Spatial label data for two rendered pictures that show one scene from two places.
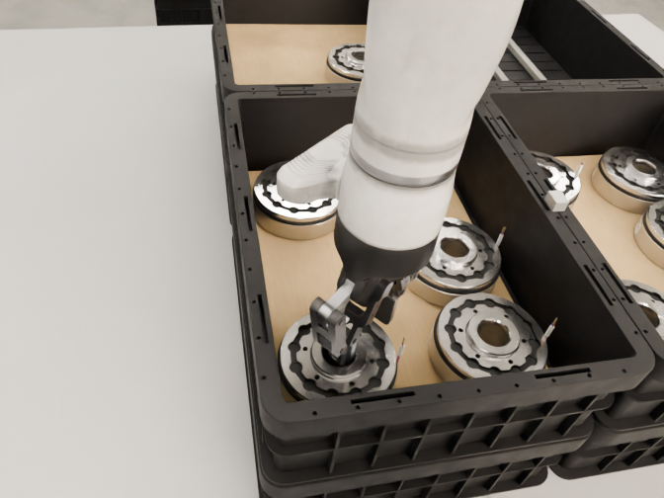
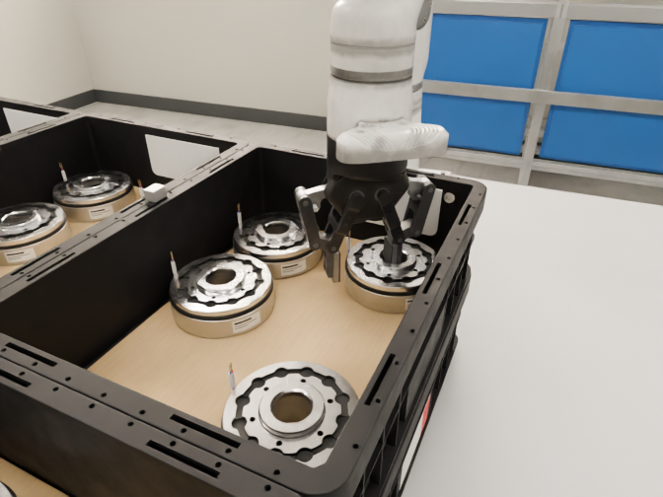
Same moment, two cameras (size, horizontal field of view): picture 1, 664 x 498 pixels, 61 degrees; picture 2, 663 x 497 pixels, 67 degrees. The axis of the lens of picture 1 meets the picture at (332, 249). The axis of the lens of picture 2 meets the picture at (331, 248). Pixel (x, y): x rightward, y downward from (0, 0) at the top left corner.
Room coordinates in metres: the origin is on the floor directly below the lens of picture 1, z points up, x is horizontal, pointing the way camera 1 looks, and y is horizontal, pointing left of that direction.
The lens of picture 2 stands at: (0.65, 0.23, 1.16)
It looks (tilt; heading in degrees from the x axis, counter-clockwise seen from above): 32 degrees down; 222
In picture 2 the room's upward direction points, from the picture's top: straight up
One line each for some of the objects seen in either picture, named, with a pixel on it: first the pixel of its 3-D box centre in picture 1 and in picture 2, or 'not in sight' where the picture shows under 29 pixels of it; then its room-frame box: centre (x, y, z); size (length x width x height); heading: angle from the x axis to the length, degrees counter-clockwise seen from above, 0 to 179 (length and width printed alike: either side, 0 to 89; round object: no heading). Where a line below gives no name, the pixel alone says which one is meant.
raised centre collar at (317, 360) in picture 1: (338, 354); (394, 257); (0.27, -0.02, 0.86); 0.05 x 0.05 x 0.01
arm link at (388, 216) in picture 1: (375, 165); (376, 104); (0.31, -0.02, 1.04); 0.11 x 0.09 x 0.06; 57
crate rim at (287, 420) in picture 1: (398, 212); (276, 249); (0.40, -0.06, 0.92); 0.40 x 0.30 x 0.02; 17
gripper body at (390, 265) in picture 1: (380, 250); (366, 174); (0.30, -0.04, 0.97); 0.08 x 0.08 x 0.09
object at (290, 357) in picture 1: (338, 357); (393, 261); (0.27, -0.02, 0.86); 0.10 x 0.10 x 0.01
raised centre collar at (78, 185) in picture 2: not in sight; (92, 182); (0.40, -0.44, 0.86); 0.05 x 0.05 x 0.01
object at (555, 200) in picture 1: (556, 201); (155, 192); (0.43, -0.21, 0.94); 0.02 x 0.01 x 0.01; 17
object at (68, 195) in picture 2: not in sight; (93, 186); (0.40, -0.44, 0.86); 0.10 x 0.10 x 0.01
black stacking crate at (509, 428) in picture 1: (389, 250); (279, 295); (0.40, -0.06, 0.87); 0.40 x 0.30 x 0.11; 17
